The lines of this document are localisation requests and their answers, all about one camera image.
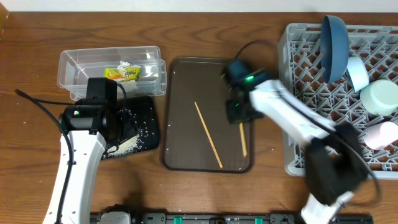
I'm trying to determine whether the wooden chopstick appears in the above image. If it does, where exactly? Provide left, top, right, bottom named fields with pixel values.
left=194, top=101, right=223, bottom=169
left=239, top=123, right=248, bottom=157

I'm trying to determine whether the white rice pile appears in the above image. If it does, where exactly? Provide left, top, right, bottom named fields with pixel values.
left=104, top=107, right=156, bottom=158

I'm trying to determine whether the yellow snack wrapper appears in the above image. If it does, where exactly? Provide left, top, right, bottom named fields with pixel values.
left=104, top=65, right=141, bottom=82

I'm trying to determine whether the dark blue plate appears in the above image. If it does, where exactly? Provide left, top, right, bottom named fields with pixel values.
left=320, top=15, right=349, bottom=83

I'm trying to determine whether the light blue bowl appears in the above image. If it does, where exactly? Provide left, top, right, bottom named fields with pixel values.
left=347, top=57, right=369, bottom=92

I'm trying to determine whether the pink white cup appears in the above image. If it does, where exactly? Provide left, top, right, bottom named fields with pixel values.
left=363, top=121, right=397, bottom=149

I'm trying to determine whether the mint green bowl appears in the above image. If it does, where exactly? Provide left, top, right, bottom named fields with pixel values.
left=360, top=79, right=397, bottom=116

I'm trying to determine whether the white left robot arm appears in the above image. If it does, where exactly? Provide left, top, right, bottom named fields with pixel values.
left=43, top=105, right=137, bottom=223

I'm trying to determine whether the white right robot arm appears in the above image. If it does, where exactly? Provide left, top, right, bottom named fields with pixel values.
left=221, top=70, right=370, bottom=223

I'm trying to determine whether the black waste tray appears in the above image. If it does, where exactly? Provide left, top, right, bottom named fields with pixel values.
left=101, top=96, right=160, bottom=160

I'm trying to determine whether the clear plastic waste bin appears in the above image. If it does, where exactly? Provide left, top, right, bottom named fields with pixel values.
left=58, top=46, right=167, bottom=101

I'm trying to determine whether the grey dishwasher rack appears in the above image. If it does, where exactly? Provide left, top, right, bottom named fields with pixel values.
left=277, top=22, right=398, bottom=180

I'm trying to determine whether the brown serving tray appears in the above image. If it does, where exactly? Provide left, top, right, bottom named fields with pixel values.
left=160, top=57, right=254, bottom=174

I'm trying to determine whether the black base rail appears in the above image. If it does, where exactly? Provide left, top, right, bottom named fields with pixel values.
left=90, top=211, right=374, bottom=224

